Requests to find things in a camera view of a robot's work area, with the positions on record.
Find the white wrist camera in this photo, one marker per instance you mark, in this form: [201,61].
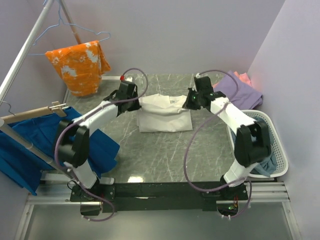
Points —
[196,77]
[124,78]

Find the wooden clip hanger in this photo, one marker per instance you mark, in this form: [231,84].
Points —
[56,108]

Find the blue-grey garment in basket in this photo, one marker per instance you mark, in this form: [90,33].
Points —
[267,166]

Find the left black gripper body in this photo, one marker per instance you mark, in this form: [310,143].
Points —
[134,105]

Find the metal clothes rack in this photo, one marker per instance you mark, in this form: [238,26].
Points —
[8,80]

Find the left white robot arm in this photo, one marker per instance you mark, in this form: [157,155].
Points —
[72,141]

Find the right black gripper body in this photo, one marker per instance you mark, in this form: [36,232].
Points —
[193,101]

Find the orange white tie-dye garment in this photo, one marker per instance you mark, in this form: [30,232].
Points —
[80,67]

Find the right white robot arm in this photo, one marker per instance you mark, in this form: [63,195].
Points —
[217,107]

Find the folded pink t-shirt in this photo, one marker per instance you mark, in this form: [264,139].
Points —
[244,78]

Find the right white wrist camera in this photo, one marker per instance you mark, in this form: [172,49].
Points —
[196,77]

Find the white Coca-Cola t-shirt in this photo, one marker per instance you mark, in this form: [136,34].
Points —
[163,113]

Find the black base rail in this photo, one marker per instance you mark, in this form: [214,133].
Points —
[143,196]

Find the folded purple t-shirt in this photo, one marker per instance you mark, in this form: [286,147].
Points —
[246,98]

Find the white laundry basket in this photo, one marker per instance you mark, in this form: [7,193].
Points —
[277,145]

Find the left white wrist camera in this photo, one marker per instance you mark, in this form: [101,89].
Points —
[124,78]

